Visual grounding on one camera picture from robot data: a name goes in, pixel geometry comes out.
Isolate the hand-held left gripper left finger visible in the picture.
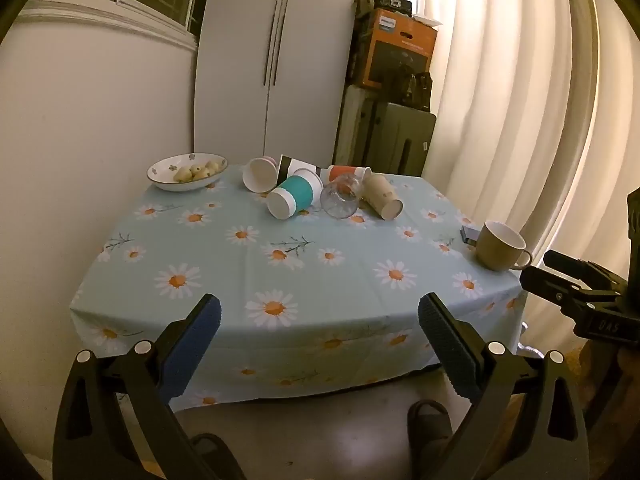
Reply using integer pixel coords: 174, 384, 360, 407
52, 294, 246, 480

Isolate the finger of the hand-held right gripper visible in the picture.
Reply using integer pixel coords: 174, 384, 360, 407
543, 249, 627, 289
519, 265, 624, 311

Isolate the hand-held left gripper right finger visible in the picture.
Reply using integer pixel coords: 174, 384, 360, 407
417, 292, 591, 480

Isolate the beige paper cup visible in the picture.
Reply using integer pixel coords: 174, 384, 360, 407
361, 172, 404, 222

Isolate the clear glass cup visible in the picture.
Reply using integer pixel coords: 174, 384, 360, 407
320, 172, 364, 221

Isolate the white pink paper cup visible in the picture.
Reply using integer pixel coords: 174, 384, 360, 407
242, 156, 279, 194

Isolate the teal white paper cup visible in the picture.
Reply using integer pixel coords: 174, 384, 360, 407
266, 169, 325, 221

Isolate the orange white paper cup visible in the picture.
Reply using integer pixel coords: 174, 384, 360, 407
325, 164, 373, 184

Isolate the black striped paper cup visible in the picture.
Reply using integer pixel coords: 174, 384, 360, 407
276, 154, 321, 177

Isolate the beige ceramic mug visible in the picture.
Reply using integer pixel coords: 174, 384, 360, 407
475, 221, 534, 273

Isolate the dark slipper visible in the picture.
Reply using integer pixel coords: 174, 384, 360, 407
407, 399, 454, 480
191, 432, 237, 480

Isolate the blue daisy print tablecloth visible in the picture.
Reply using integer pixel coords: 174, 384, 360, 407
69, 162, 528, 408

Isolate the white flower print bowl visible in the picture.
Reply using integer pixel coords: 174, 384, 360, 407
147, 152, 229, 192

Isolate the cream curtain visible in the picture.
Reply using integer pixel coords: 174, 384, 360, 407
400, 0, 640, 358

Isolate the pile of pale food pieces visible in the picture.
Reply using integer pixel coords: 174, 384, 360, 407
172, 160, 221, 184

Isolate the dark green suitcase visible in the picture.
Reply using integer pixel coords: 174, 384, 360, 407
334, 85, 437, 179

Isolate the white wardrobe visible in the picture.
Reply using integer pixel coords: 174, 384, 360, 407
194, 0, 367, 167

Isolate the orange black cardboard box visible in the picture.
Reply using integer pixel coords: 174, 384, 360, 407
347, 7, 439, 97

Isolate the black bag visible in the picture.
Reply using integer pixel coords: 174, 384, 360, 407
372, 0, 414, 17

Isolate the white window frame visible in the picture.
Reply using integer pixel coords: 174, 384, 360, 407
20, 0, 202, 52

